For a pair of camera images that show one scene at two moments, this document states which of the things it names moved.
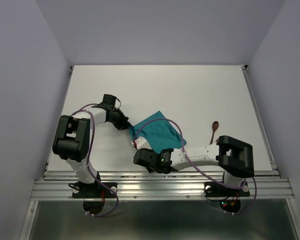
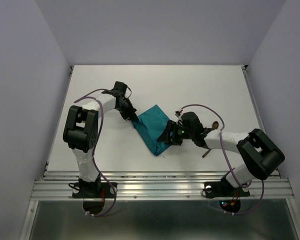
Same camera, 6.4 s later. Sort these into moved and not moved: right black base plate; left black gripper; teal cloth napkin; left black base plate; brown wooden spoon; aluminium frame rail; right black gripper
Moved: right black gripper; left black gripper; teal cloth napkin
Not moved: brown wooden spoon; right black base plate; left black base plate; aluminium frame rail
